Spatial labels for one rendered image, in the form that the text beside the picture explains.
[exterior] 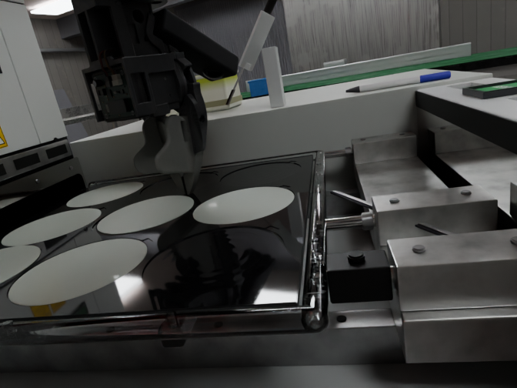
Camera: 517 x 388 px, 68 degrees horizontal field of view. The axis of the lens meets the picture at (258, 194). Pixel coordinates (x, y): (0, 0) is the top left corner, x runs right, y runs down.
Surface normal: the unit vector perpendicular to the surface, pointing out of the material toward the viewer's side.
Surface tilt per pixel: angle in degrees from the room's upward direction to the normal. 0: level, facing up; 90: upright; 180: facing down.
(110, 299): 0
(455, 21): 90
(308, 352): 90
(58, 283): 0
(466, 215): 90
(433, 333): 90
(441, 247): 0
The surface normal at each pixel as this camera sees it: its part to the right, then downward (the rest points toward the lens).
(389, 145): -0.16, 0.33
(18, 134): 0.97, -0.11
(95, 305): -0.18, -0.94
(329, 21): -0.42, 0.34
